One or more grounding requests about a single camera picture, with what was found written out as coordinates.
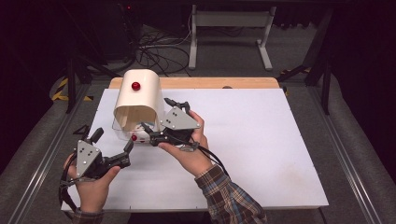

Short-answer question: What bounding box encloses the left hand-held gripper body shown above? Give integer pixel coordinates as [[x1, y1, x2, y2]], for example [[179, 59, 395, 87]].
[[74, 138, 110, 180]]

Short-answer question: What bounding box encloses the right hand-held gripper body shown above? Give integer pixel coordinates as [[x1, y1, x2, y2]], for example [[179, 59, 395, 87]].
[[150, 101, 202, 152]]

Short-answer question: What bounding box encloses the clear drawer with red knob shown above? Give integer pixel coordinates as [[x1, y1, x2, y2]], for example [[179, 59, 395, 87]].
[[130, 136, 157, 145], [110, 117, 159, 145]]

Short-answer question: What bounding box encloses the cream drawer cabinet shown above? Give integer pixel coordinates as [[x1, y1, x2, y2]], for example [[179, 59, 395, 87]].
[[113, 68, 166, 145]]

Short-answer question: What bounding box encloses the person's left hand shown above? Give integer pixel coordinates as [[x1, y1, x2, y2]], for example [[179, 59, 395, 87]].
[[63, 153, 122, 215]]

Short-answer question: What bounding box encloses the person's right hand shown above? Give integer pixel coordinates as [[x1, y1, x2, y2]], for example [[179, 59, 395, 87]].
[[157, 109, 215, 178]]

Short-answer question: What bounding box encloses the wooden table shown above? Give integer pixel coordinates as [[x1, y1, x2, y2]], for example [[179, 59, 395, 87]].
[[108, 77, 280, 91]]

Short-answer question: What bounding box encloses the black metal stand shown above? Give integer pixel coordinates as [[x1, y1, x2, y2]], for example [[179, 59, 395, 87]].
[[276, 7, 334, 117], [64, 54, 123, 115]]

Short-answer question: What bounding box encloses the white board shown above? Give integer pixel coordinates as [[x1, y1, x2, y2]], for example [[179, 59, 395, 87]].
[[61, 88, 330, 213]]

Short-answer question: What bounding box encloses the black computer box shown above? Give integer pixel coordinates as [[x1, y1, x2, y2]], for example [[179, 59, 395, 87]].
[[98, 0, 143, 62]]

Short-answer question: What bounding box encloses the black triangular bracket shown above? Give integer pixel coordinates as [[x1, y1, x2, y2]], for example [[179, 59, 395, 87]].
[[72, 124, 92, 136]]

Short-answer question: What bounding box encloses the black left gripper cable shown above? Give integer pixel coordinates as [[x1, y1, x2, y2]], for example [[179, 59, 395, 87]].
[[57, 151, 78, 212]]

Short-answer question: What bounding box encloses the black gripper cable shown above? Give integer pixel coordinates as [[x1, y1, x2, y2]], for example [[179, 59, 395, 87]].
[[167, 136, 231, 179], [57, 151, 78, 212]]

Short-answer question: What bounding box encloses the aluminium rail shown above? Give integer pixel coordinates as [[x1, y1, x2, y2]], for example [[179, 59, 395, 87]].
[[306, 85, 385, 224], [8, 83, 92, 224]]

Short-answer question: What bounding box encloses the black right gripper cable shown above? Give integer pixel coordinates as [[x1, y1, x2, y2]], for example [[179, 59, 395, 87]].
[[167, 136, 231, 179]]

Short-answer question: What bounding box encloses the bundle of floor cables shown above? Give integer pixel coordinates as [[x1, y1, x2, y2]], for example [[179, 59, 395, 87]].
[[135, 24, 192, 77]]

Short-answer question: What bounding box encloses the white metal stand frame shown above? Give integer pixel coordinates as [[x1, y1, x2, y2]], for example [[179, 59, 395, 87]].
[[188, 4, 277, 72]]

